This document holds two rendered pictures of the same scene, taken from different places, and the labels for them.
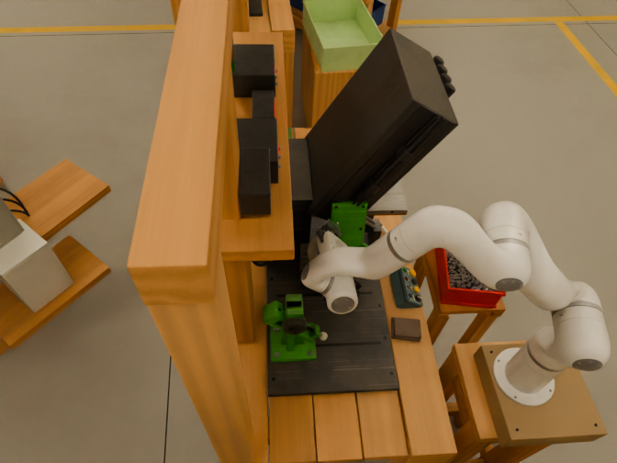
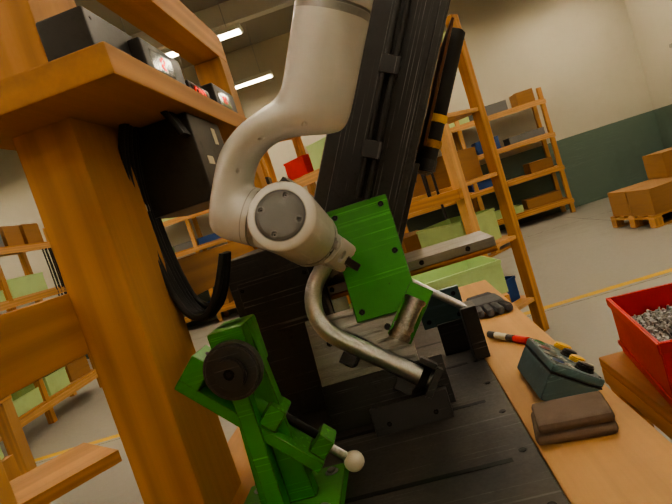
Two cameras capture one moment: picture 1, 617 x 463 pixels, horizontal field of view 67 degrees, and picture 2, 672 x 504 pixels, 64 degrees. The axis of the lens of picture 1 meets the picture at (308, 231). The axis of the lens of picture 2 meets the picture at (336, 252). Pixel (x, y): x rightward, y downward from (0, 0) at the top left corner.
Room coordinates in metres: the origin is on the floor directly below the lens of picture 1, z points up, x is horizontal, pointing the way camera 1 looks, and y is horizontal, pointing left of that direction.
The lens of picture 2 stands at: (0.02, -0.30, 1.27)
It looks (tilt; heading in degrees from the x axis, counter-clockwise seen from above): 4 degrees down; 14
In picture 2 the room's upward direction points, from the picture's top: 18 degrees counter-clockwise
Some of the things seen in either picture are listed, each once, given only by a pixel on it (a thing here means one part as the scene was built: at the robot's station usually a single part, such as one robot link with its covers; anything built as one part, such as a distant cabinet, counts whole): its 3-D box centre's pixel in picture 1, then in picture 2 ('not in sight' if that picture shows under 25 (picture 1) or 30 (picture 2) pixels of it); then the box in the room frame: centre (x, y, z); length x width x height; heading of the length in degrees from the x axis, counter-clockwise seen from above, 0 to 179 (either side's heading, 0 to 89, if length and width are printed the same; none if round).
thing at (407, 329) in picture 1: (406, 328); (570, 416); (0.75, -0.36, 0.91); 0.10 x 0.08 x 0.03; 87
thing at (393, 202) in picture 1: (350, 197); (398, 267); (1.15, -0.14, 1.11); 0.39 x 0.16 x 0.03; 97
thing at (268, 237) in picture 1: (242, 124); (168, 134); (1.03, 0.21, 1.52); 0.90 x 0.25 x 0.04; 7
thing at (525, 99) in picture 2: not in sight; (466, 177); (9.81, -0.51, 1.12); 3.16 x 0.54 x 2.24; 100
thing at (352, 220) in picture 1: (346, 220); (372, 255); (0.99, -0.12, 1.17); 0.13 x 0.12 x 0.20; 7
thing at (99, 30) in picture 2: (255, 180); (96, 53); (0.75, 0.13, 1.59); 0.15 x 0.07 x 0.07; 7
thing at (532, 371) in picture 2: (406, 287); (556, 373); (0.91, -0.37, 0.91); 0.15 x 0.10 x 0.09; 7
